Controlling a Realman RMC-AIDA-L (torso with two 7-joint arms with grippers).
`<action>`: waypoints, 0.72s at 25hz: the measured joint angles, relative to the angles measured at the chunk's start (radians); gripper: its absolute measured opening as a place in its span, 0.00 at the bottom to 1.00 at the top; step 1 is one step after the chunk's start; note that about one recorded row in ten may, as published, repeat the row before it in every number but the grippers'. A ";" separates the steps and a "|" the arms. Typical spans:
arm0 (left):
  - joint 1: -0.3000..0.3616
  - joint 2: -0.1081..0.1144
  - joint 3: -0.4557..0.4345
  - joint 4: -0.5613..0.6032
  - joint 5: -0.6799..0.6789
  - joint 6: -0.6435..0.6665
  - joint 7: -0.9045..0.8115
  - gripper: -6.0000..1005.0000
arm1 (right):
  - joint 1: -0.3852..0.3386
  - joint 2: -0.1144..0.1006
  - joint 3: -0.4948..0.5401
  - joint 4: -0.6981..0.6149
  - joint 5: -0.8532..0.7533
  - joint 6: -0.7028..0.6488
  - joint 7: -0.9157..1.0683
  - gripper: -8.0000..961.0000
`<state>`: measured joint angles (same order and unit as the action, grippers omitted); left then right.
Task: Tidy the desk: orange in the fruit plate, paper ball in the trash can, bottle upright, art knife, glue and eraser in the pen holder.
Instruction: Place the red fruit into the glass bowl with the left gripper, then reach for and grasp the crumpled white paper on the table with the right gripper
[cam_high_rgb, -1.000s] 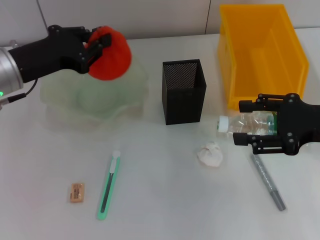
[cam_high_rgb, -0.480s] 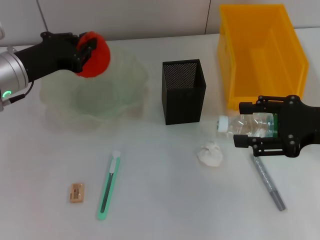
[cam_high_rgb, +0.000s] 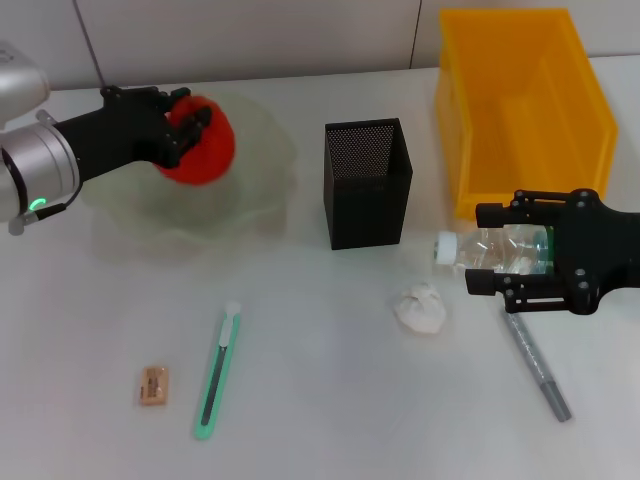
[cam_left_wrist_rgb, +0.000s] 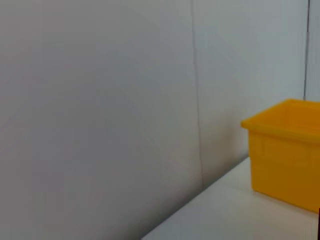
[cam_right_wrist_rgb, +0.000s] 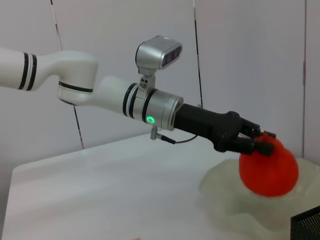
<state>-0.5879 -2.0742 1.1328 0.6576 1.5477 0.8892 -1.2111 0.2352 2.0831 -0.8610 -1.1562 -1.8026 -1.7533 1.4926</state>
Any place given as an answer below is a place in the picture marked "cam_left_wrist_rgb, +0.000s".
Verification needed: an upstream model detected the yellow plastic bin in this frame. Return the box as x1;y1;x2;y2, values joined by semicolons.
240;98;320;215

